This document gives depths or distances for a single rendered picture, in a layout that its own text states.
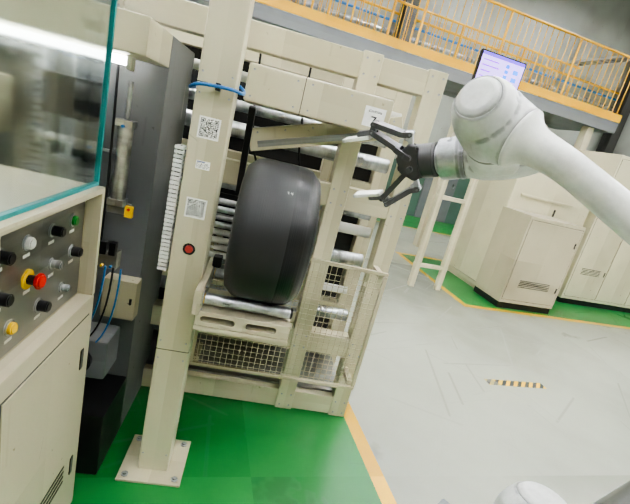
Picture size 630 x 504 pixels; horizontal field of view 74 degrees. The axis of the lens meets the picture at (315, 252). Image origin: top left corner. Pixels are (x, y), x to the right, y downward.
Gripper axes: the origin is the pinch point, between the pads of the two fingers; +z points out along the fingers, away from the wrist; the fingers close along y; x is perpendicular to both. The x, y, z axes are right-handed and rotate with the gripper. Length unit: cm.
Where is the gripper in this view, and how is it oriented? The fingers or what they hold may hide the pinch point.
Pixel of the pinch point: (354, 167)
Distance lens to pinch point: 103.9
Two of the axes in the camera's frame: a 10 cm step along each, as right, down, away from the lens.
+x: -4.7, 4.5, -7.6
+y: -2.2, -8.9, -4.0
